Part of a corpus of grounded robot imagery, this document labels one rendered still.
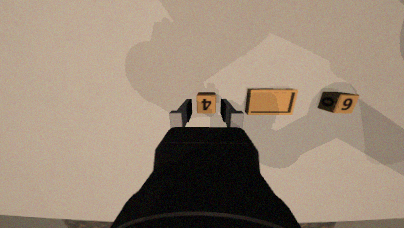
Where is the orange cube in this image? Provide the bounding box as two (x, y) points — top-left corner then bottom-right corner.
(317, 92), (359, 114)
(197, 92), (216, 114)

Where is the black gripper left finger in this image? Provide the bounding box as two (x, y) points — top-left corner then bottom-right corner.
(169, 99), (192, 128)

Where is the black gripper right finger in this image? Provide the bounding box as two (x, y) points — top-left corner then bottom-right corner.
(220, 99), (244, 129)

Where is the orange rectangular tray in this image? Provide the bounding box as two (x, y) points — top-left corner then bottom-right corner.
(245, 89), (298, 115)

